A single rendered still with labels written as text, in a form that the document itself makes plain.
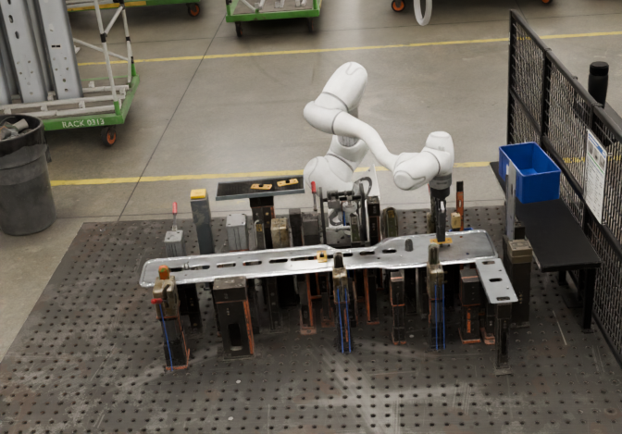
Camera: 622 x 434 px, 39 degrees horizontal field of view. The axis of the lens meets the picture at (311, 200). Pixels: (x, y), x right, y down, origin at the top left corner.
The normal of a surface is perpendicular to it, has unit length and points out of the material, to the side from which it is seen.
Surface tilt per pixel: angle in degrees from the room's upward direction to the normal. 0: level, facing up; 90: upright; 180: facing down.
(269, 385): 0
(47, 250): 0
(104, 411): 0
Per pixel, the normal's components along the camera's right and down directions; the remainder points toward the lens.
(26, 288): -0.08, -0.88
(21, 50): 0.05, 0.42
